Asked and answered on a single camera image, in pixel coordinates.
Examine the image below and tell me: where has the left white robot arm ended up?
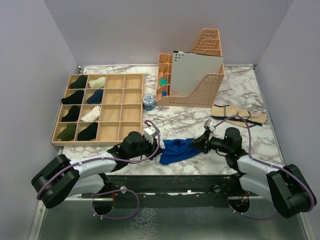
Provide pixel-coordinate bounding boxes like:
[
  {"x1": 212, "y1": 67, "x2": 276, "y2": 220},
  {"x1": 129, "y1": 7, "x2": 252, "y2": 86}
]
[{"x1": 31, "y1": 131, "x2": 163, "y2": 209}]

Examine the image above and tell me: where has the white rolled sock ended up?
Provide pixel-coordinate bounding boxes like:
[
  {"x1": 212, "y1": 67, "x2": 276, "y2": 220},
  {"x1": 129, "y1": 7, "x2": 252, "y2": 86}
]
[{"x1": 80, "y1": 106, "x2": 101, "y2": 122}]

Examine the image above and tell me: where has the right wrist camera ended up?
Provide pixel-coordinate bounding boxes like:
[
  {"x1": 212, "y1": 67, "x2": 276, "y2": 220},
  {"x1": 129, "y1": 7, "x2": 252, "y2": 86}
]
[{"x1": 203, "y1": 119, "x2": 216, "y2": 132}]

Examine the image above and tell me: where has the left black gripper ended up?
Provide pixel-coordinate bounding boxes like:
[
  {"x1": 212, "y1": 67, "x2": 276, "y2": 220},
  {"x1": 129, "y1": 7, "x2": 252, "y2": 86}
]
[{"x1": 128, "y1": 134, "x2": 164, "y2": 161}]

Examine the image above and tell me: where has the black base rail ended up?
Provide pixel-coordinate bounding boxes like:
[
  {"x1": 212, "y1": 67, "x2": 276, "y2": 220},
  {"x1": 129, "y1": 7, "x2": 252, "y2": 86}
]
[{"x1": 82, "y1": 173, "x2": 245, "y2": 208}]

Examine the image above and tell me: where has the blue boxer underwear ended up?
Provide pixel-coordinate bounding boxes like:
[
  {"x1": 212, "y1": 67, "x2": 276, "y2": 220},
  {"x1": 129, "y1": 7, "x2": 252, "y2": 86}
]
[{"x1": 155, "y1": 138, "x2": 202, "y2": 165}]

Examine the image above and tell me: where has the peach file organizer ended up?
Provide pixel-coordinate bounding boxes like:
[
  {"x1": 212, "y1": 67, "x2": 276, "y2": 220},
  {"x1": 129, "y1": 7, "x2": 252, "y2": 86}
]
[{"x1": 155, "y1": 28, "x2": 225, "y2": 108}]

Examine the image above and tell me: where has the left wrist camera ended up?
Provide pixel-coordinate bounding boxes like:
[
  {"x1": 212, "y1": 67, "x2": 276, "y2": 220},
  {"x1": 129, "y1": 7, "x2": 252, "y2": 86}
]
[{"x1": 143, "y1": 125, "x2": 160, "y2": 144}]

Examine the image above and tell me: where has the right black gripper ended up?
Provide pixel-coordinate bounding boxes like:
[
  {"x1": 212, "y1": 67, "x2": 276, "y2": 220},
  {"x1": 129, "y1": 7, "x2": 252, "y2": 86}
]
[{"x1": 189, "y1": 130, "x2": 231, "y2": 155}]

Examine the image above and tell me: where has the grey white folder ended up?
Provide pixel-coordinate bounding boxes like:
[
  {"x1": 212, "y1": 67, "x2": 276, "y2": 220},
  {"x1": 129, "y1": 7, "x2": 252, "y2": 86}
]
[{"x1": 170, "y1": 51, "x2": 224, "y2": 97}]

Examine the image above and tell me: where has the black rolled sock bottom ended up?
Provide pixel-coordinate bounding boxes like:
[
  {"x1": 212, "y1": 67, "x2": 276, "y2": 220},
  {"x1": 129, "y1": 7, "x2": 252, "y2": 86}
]
[{"x1": 77, "y1": 122, "x2": 98, "y2": 141}]

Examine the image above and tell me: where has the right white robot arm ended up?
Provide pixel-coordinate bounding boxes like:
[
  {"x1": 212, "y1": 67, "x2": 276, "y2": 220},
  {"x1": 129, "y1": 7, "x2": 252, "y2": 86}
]
[{"x1": 189, "y1": 127, "x2": 317, "y2": 218}]

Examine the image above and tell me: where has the pale green rolled sock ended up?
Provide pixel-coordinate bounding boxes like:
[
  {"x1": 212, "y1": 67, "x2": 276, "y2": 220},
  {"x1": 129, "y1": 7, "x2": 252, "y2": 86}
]
[{"x1": 88, "y1": 76, "x2": 106, "y2": 89}]

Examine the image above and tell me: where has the beige underwear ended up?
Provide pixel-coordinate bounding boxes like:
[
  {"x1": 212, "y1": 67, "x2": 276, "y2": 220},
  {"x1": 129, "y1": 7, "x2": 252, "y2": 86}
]
[{"x1": 211, "y1": 104, "x2": 267, "y2": 128}]

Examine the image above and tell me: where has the black rolled sock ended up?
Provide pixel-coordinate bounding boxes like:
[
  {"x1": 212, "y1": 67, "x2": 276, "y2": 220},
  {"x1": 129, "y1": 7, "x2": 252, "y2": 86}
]
[
  {"x1": 61, "y1": 90, "x2": 85, "y2": 105},
  {"x1": 77, "y1": 122, "x2": 98, "y2": 141},
  {"x1": 69, "y1": 75, "x2": 88, "y2": 89},
  {"x1": 61, "y1": 105, "x2": 80, "y2": 122}
]

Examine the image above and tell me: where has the dark green rolled sock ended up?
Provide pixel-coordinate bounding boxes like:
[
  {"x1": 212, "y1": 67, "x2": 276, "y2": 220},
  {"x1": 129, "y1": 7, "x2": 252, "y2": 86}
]
[{"x1": 57, "y1": 124, "x2": 77, "y2": 141}]

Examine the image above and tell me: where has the wooden compartment tray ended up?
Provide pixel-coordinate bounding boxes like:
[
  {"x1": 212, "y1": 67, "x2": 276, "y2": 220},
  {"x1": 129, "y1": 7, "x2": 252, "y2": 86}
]
[{"x1": 51, "y1": 73, "x2": 144, "y2": 147}]

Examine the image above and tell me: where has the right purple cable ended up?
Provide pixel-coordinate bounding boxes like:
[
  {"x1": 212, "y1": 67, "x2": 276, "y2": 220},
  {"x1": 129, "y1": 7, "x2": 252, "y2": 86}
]
[{"x1": 213, "y1": 115, "x2": 318, "y2": 221}]

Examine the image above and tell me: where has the navy rolled sock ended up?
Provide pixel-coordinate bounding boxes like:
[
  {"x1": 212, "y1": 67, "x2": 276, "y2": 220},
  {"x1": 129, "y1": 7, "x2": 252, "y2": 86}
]
[{"x1": 86, "y1": 89, "x2": 104, "y2": 104}]

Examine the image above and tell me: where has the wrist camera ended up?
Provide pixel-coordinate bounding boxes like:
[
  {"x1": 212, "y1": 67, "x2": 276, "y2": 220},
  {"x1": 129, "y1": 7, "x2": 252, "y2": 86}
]
[
  {"x1": 143, "y1": 125, "x2": 160, "y2": 144},
  {"x1": 203, "y1": 119, "x2": 216, "y2": 132}
]

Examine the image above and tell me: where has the black rolled sock top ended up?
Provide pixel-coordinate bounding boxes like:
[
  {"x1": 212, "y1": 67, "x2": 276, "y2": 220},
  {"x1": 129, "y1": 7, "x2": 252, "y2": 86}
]
[{"x1": 69, "y1": 75, "x2": 88, "y2": 89}]

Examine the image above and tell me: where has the blue patterned round tin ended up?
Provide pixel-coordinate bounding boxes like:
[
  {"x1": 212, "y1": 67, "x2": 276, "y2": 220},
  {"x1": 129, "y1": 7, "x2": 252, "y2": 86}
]
[{"x1": 142, "y1": 94, "x2": 156, "y2": 111}]

